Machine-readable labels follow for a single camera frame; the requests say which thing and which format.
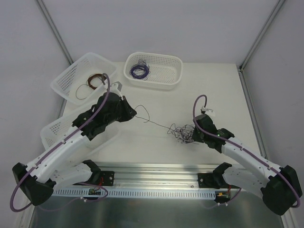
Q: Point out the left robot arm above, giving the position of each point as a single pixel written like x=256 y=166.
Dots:
x=83 y=129

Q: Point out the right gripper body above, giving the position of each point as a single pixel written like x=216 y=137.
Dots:
x=197 y=134

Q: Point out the white basket with purple wires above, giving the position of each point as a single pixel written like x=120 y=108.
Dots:
x=165 y=71

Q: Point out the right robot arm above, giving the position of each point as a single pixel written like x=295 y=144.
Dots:
x=277 y=186

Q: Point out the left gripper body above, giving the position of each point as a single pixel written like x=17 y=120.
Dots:
x=124 y=108

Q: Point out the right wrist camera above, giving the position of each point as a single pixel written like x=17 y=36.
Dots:
x=207 y=111

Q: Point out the aluminium mounting rail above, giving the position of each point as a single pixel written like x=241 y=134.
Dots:
x=108 y=175

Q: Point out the left aluminium frame post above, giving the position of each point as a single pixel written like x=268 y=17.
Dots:
x=46 y=14

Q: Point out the white basket with brown wires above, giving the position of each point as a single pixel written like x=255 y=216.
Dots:
x=72 y=83

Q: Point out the white basket near left arm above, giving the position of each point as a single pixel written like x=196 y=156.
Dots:
x=56 y=130

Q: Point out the right aluminium frame post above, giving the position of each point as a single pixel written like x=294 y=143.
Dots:
x=270 y=19

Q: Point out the aluminium frame post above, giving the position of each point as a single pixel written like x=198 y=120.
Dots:
x=46 y=14
x=270 y=19

